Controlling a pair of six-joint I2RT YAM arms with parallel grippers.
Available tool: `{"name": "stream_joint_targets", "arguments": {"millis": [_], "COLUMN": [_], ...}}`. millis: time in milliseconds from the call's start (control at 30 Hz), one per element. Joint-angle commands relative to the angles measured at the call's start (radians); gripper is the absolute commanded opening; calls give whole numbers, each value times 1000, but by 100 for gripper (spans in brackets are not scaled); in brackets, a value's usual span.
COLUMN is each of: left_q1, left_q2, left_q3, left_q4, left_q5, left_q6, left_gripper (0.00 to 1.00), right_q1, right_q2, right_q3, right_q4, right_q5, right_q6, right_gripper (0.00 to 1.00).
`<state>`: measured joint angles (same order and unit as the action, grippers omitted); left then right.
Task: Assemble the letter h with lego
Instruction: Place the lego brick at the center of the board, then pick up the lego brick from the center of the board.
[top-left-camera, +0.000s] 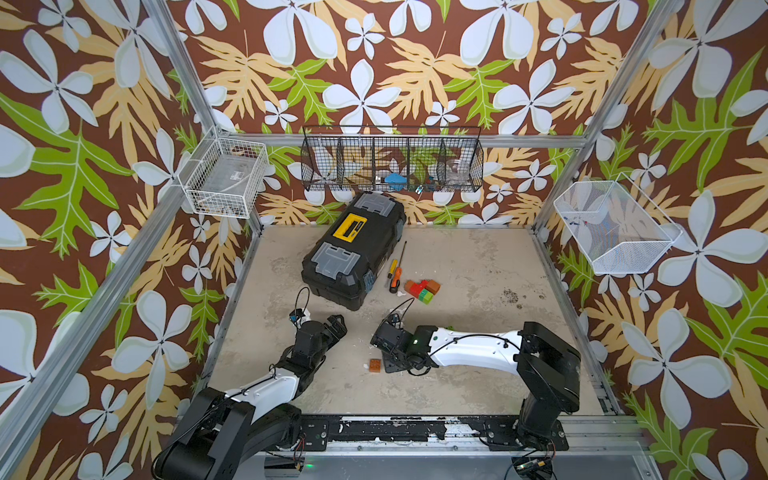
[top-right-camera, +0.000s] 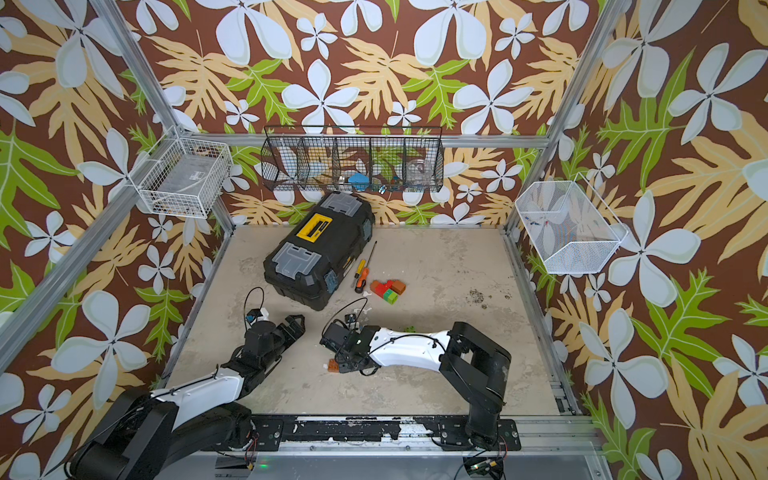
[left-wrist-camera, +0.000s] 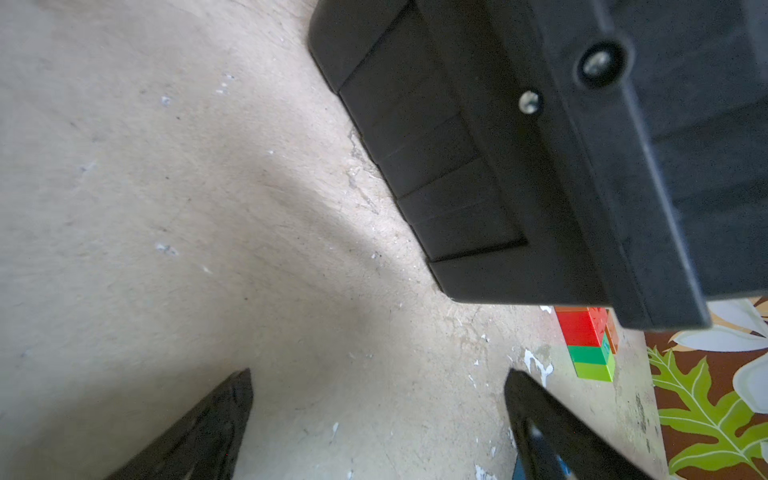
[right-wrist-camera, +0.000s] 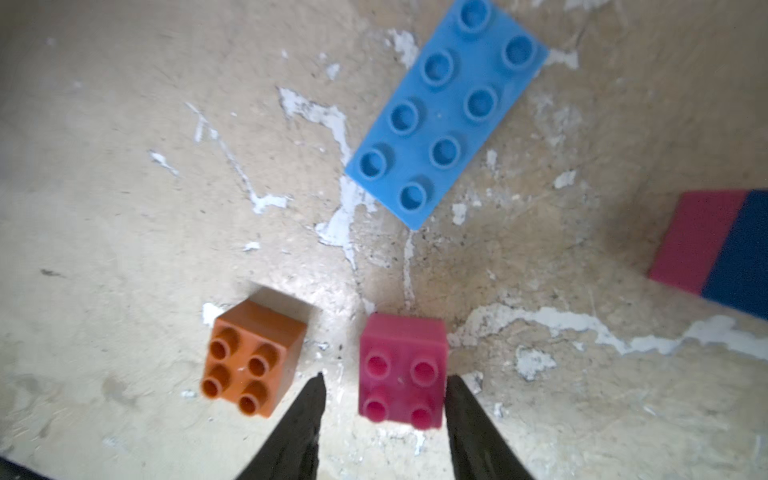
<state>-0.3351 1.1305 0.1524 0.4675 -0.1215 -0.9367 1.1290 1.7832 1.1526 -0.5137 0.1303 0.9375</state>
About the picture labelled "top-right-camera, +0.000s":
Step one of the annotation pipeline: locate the dark green lego brick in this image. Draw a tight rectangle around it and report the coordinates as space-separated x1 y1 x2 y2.
382 289 399 304

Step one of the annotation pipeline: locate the red long lego brick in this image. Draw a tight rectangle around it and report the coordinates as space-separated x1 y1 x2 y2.
369 280 389 299

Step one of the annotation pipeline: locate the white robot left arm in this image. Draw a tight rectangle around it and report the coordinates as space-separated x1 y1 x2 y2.
65 315 306 479

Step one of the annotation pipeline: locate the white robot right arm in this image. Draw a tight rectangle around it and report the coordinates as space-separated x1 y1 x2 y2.
319 321 512 449

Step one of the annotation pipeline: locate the black toolbox with yellow label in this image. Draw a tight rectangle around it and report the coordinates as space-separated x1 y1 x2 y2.
263 192 374 311

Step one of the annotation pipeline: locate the blue object in basket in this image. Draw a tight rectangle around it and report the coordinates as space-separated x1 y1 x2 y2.
347 173 370 191

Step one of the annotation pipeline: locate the orange handled screwdriver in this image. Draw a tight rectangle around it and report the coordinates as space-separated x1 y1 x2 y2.
354 267 369 294

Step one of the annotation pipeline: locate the yellow handled screwdriver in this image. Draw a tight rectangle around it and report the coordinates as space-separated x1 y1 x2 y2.
354 242 377 279

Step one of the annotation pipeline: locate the black mounting rail base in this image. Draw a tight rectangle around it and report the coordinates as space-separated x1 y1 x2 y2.
251 414 484 453

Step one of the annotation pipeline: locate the white wire basket left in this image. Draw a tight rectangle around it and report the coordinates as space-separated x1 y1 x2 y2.
131 127 233 219

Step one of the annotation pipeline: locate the white wire basket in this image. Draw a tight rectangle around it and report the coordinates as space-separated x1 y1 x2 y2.
131 127 233 219
515 177 629 276

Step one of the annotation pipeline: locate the black wire basket back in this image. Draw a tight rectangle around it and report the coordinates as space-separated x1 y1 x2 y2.
260 126 445 193

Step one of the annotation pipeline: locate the white wire basket right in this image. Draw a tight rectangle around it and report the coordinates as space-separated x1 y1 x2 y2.
515 177 629 276

